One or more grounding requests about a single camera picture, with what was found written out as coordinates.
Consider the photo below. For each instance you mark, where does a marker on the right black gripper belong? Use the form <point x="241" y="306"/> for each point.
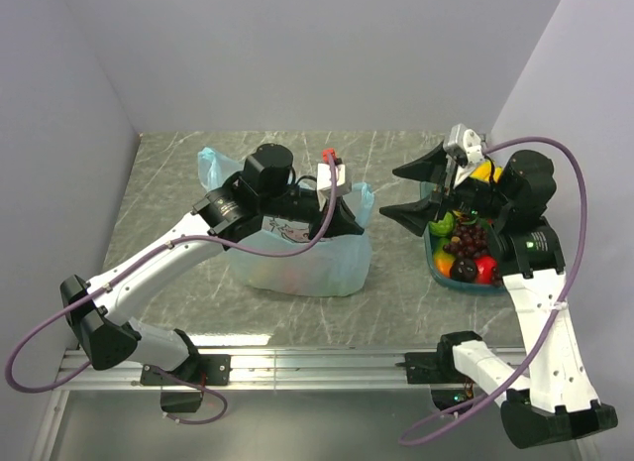
<point x="430" y="167"/>

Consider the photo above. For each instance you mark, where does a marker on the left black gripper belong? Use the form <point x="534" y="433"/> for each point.
<point x="343" y="222"/>

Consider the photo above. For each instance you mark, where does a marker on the light blue plastic bag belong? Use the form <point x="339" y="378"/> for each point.
<point x="333" y="267"/>

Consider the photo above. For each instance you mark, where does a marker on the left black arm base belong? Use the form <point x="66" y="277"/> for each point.
<point x="183" y="390"/>

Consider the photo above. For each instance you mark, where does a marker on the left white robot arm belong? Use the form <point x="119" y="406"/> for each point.
<point x="101" y="310"/>

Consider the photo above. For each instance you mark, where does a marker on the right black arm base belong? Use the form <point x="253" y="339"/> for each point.
<point x="449" y="387"/>

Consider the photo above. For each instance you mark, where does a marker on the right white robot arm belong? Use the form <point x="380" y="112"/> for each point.
<point x="549" y="397"/>

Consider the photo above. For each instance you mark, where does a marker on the green fake custard apple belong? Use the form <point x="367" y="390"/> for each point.
<point x="443" y="227"/>

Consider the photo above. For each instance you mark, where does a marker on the yellow fake bananas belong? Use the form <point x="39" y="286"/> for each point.
<point x="487" y="171"/>

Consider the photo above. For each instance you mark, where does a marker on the purple fake grapes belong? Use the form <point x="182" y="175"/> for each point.
<point x="468" y="241"/>

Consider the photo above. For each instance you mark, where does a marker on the small orange fake fruit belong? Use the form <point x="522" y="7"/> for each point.
<point x="443" y="262"/>

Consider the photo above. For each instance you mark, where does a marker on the dark fake plum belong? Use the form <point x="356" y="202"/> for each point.
<point x="464" y="270"/>

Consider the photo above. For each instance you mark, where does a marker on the red orange fake pepper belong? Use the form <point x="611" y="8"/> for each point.
<point x="487" y="272"/>

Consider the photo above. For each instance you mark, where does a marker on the teal plastic fruit basket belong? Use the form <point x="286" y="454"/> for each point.
<point x="433" y="244"/>

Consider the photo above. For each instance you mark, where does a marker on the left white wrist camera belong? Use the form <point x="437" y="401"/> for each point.
<point x="332" y="173"/>

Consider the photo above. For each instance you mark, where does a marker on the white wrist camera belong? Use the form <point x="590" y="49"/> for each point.
<point x="332" y="173"/>
<point x="465" y="147"/>

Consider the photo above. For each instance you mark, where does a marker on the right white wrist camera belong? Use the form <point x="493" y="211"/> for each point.
<point x="465" y="147"/>

